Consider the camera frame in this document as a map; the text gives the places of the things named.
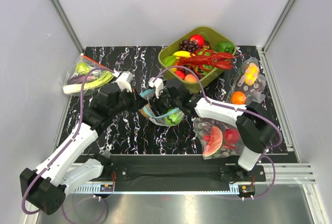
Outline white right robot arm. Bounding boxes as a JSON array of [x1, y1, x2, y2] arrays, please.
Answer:
[[140, 86, 280, 181]]

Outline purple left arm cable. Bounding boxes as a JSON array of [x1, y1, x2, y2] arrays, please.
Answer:
[[21, 69, 117, 224]]

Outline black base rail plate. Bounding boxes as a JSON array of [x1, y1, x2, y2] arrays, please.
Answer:
[[75, 155, 266, 189]]

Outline yellow fake banana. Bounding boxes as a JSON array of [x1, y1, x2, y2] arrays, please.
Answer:
[[173, 50, 191, 58]]

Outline green fake melon ball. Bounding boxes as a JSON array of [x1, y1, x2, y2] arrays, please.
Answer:
[[164, 109, 184, 126]]

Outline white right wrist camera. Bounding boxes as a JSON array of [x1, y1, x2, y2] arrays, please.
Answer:
[[148, 77, 163, 98]]

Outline red fake apple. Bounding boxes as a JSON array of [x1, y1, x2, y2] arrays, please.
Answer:
[[190, 34, 204, 48]]

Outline red fake pomegranate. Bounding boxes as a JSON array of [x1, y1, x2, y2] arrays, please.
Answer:
[[225, 128, 241, 145]]

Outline fake orange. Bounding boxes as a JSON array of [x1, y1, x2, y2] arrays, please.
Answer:
[[231, 91, 246, 105]]

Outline bag with fake vegetables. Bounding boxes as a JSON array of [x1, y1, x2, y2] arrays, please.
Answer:
[[62, 53, 119, 96]]

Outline fake peach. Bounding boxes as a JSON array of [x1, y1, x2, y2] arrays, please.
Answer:
[[184, 74, 197, 83]]

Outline bag with corn and orange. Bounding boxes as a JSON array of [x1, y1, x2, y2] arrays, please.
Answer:
[[226, 57, 267, 105]]

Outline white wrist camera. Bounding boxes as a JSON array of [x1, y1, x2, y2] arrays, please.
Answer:
[[148, 77, 163, 98], [116, 71, 133, 93]]

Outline green fake bell pepper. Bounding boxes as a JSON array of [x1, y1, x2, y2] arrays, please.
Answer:
[[216, 41, 234, 53]]

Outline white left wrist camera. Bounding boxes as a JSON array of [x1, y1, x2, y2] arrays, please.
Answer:
[[116, 71, 133, 93]]

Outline fake watermelon slice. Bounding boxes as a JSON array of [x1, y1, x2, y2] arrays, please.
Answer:
[[203, 126, 223, 157]]

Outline dark purple fake grapes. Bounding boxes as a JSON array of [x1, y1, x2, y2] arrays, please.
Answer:
[[179, 39, 199, 52]]

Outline yellow-orange fake fruit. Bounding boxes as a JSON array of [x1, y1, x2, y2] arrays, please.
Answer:
[[140, 104, 155, 119]]

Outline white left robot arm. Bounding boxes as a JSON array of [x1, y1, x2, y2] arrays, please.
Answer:
[[19, 83, 148, 215]]

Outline white slotted cable duct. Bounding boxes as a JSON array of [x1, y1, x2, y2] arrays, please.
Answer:
[[73, 183, 240, 195]]

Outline blue zip top bag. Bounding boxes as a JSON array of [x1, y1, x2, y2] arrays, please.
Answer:
[[140, 103, 185, 127]]

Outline olive green plastic bin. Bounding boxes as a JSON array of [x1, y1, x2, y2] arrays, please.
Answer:
[[158, 26, 236, 94]]

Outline red fake lobster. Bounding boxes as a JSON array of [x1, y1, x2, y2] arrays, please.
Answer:
[[176, 49, 238, 71]]

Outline bag with watermelon slice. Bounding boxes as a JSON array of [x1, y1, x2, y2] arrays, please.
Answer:
[[193, 118, 244, 160]]

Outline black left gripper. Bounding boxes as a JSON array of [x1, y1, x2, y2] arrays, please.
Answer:
[[110, 86, 148, 116]]

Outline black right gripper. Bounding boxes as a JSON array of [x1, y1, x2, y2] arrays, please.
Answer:
[[148, 87, 181, 119]]

